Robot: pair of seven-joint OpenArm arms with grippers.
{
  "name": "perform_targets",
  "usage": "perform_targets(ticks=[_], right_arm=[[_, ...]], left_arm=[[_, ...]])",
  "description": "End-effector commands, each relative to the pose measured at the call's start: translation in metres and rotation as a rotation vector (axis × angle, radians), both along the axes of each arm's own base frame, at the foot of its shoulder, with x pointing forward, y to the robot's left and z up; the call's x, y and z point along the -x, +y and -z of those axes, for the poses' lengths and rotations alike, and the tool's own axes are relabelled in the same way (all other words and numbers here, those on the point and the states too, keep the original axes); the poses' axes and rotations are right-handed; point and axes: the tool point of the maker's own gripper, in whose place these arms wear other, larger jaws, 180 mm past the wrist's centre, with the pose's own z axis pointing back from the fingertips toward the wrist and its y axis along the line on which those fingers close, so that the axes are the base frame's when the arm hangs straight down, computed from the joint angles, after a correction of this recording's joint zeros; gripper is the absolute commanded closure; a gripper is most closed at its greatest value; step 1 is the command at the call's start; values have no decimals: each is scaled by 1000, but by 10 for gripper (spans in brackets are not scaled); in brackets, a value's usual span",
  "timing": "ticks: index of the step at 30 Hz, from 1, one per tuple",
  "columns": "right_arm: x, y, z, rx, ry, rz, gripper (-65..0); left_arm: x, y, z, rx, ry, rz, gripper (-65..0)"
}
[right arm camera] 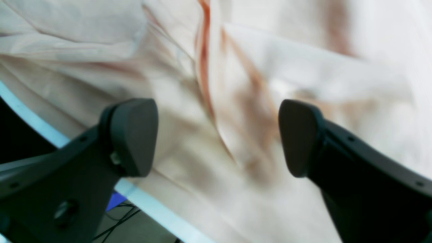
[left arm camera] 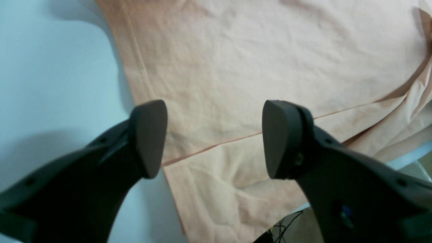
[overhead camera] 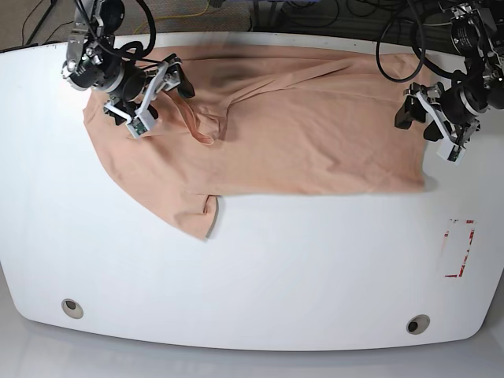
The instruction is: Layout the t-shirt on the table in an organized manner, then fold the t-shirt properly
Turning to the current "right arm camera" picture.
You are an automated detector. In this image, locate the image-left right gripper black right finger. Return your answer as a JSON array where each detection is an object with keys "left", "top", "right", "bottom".
[{"left": 279, "top": 100, "right": 432, "bottom": 243}]

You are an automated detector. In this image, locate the peach t-shirt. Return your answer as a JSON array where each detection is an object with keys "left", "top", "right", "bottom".
[{"left": 1, "top": 0, "right": 431, "bottom": 243}]

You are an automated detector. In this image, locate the black floor cables top left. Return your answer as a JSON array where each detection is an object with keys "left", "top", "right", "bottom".
[{"left": 93, "top": 201, "right": 183, "bottom": 243}]

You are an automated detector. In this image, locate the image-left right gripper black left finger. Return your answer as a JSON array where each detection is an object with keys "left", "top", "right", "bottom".
[{"left": 0, "top": 99, "right": 158, "bottom": 243}]

